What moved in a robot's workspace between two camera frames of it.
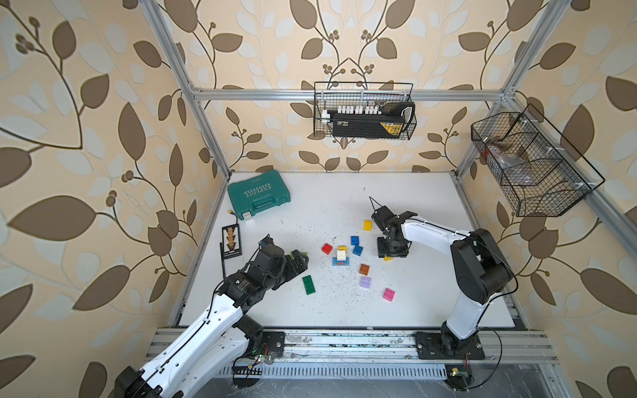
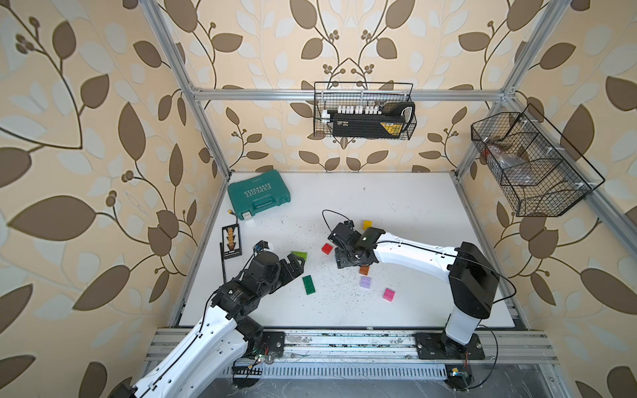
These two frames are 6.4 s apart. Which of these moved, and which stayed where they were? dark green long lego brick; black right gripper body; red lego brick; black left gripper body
Moved: black right gripper body
Stayed: red lego brick; dark green long lego brick; black left gripper body
